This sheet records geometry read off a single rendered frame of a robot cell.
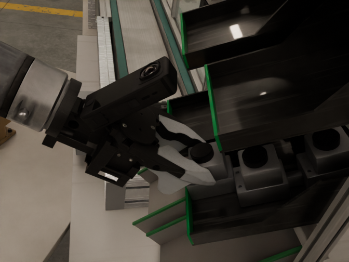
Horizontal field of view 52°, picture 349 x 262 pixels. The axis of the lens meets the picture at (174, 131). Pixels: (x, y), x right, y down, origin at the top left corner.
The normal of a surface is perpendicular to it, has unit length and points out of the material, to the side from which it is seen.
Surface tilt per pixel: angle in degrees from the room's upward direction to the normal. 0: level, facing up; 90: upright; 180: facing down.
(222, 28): 25
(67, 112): 59
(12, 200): 0
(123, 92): 38
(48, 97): 53
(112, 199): 90
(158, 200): 45
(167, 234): 90
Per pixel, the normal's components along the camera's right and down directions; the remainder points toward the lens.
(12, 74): 0.45, -0.15
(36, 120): 0.00, 0.66
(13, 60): 0.53, -0.48
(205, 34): -0.30, -0.73
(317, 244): -0.97, 0.01
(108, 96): -0.50, -0.66
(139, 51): 0.14, -0.76
